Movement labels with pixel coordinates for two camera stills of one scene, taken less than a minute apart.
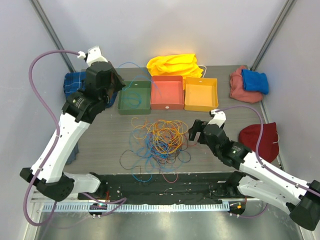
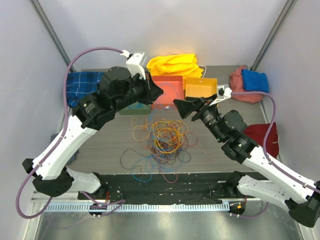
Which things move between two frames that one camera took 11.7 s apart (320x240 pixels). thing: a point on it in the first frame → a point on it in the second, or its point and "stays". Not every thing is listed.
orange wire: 168,135 stays
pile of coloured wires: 149,156 → 162,156
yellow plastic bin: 201,94 stays
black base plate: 141,188 stays
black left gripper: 119,83 → 152,91
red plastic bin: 167,92 stays
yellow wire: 167,135 stays
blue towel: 255,81 stays
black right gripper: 198,126 → 186,107
